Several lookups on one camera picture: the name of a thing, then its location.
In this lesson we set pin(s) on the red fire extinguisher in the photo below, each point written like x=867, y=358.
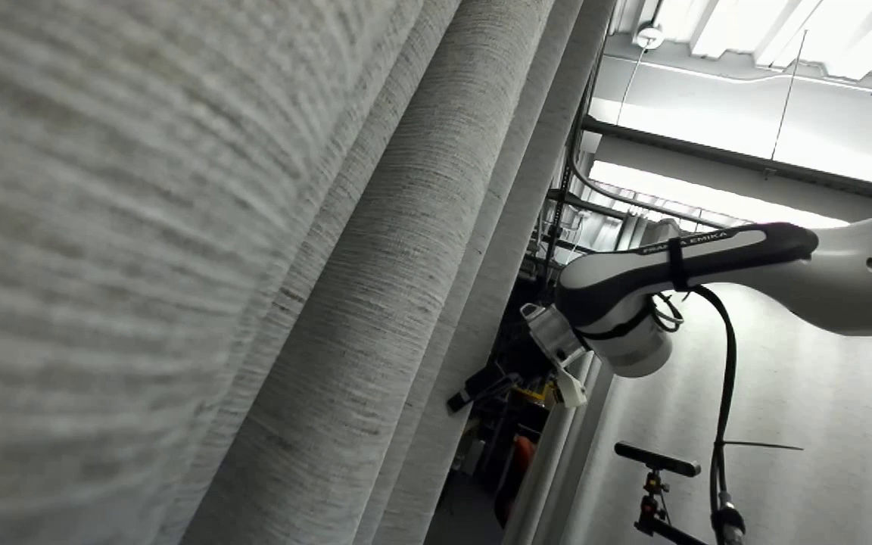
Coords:
x=523, y=463

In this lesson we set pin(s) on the black bar camera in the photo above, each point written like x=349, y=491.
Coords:
x=659, y=458

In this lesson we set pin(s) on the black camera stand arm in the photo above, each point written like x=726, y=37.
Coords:
x=652, y=511

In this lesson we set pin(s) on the black ceiling beam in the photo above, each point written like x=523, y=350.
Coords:
x=758, y=163

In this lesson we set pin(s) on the yellow bar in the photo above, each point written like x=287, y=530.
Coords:
x=535, y=394

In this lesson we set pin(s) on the round ceiling sensor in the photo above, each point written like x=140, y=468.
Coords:
x=648, y=37

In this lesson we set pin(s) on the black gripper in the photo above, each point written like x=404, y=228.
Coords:
x=508, y=384

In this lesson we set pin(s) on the grey fabric curtain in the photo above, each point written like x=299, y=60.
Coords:
x=203, y=253

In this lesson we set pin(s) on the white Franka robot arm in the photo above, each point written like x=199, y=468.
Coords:
x=862, y=282

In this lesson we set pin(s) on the ceiling light strip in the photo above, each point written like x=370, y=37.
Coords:
x=719, y=197

